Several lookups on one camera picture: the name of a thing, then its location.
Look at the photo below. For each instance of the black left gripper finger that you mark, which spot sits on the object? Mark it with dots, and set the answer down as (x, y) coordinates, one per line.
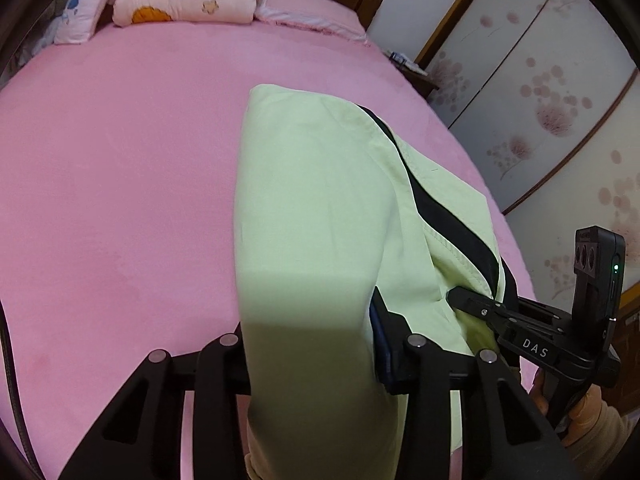
(393, 344)

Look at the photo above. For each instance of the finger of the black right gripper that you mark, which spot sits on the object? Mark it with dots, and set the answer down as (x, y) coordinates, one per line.
(472, 303)

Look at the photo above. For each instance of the green and black hooded jacket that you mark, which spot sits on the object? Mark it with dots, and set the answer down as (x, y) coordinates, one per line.
(332, 207)

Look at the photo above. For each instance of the right hand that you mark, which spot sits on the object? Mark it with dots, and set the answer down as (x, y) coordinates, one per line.
(545, 399)

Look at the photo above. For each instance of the dark wooden nightstand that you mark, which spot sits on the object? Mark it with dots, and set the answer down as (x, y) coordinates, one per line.
(417, 78)

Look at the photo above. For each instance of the white floral wardrobe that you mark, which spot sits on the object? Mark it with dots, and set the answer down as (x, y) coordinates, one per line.
(545, 99)

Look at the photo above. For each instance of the pink fleece bed sheet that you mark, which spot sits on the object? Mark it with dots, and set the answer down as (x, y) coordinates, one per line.
(118, 163)

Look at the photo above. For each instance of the pink pillow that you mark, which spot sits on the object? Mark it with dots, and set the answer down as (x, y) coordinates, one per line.
(325, 16)

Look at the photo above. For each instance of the white cartoon cushion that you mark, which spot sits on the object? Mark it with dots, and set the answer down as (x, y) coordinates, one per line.
(78, 21)

